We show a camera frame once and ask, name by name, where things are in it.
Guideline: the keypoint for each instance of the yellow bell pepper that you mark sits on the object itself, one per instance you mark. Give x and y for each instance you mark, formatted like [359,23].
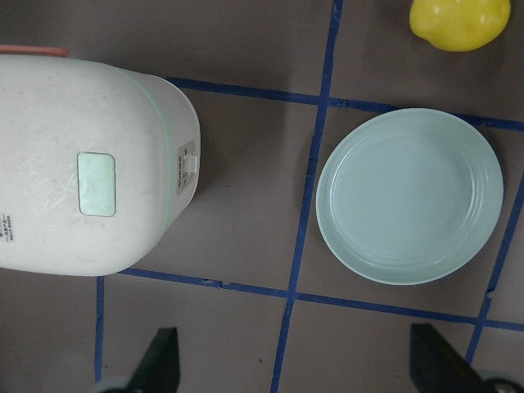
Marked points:
[459,26]

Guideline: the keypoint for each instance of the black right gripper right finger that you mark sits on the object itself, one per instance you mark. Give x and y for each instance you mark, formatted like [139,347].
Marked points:
[435,366]

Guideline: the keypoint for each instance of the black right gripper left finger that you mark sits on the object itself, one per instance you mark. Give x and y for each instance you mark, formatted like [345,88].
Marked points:
[159,369]

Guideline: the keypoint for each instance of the green plate near right arm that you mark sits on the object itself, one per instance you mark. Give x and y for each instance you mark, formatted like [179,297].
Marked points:
[409,197]

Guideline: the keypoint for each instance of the white rice cooker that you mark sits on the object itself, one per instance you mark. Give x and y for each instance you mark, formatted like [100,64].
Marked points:
[97,162]

